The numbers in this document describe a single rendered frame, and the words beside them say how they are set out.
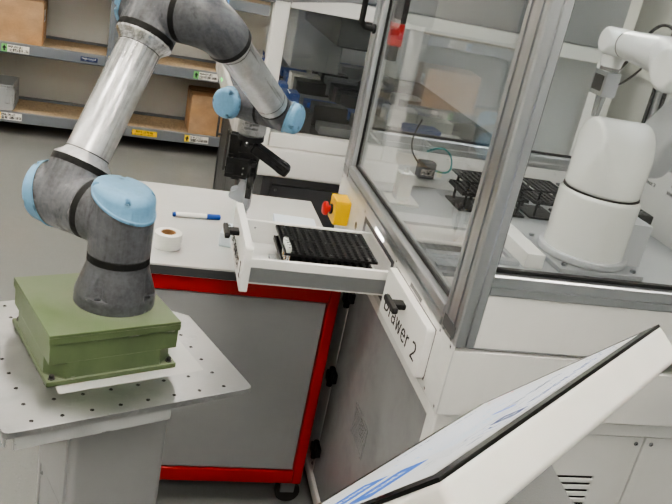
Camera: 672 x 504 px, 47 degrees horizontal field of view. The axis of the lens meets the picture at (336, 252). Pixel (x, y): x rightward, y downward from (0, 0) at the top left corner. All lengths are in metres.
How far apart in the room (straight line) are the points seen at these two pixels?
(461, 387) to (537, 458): 0.74
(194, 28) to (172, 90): 4.43
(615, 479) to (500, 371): 0.42
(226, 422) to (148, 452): 0.60
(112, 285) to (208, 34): 0.51
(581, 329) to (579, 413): 0.69
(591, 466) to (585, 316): 0.37
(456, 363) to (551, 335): 0.18
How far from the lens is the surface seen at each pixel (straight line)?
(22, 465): 2.53
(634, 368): 0.97
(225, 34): 1.57
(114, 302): 1.48
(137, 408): 1.43
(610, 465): 1.75
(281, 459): 2.33
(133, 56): 1.59
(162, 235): 2.03
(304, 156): 2.64
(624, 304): 1.53
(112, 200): 1.43
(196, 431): 2.25
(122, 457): 1.65
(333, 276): 1.77
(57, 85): 5.99
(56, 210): 1.52
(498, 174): 1.32
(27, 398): 1.45
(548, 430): 0.78
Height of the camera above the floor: 1.57
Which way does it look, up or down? 21 degrees down
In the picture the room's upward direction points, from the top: 12 degrees clockwise
